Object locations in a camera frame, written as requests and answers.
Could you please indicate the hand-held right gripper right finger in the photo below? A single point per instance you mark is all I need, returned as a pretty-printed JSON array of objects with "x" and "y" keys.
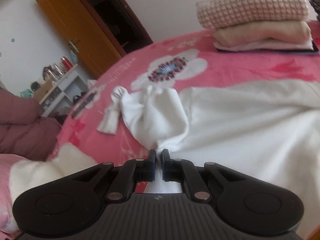
[{"x": 165, "y": 165}]

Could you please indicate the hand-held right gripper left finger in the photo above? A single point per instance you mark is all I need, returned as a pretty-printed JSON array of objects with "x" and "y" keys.
[{"x": 152, "y": 165}]

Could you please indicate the white sweatshirt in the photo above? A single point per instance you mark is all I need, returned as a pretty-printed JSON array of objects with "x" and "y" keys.
[{"x": 237, "y": 120}]

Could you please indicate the stack of folded pink clothes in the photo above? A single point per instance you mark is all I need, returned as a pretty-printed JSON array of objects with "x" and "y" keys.
[{"x": 275, "y": 52}]

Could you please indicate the pink floral blanket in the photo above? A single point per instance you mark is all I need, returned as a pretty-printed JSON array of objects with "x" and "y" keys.
[{"x": 220, "y": 70}]

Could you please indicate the white shelf unit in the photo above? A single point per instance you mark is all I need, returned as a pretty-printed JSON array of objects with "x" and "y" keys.
[{"x": 67, "y": 85}]

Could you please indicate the cardboard box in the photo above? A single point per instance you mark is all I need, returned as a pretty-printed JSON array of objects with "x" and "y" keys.
[{"x": 45, "y": 88}]

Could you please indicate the red thermos bottle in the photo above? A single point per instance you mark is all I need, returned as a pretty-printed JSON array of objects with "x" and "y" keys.
[{"x": 66, "y": 63}]

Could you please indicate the mauve padded quilt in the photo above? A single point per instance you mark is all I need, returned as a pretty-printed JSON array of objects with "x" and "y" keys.
[{"x": 25, "y": 125}]

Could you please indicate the orange wooden door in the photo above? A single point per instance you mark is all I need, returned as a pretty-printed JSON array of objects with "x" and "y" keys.
[{"x": 75, "y": 25}]

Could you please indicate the beige folded garment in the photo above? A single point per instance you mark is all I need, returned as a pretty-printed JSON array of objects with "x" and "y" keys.
[{"x": 262, "y": 33}]

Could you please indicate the pink checked folded sweater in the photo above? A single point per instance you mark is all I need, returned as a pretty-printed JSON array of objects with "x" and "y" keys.
[{"x": 250, "y": 7}]

